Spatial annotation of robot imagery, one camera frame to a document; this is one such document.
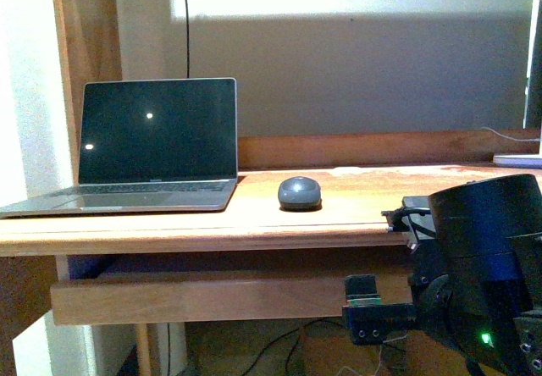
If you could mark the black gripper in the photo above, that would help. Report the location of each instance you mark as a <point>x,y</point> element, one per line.
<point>370,322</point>

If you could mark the grey wireless computer mouse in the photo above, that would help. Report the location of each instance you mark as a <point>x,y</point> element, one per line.
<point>300,194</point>

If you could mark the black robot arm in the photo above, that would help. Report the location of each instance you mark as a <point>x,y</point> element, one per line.
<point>476,279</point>

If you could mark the white desk lamp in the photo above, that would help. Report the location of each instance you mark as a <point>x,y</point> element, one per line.
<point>532,111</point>

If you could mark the wooden pull-out keyboard tray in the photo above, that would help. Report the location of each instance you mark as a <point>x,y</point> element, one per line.
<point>197,297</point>

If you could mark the grey open laptop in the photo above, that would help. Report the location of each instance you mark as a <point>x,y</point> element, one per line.
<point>150,146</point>

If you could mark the wooden desk frame post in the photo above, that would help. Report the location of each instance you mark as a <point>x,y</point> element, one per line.
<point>89,51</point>

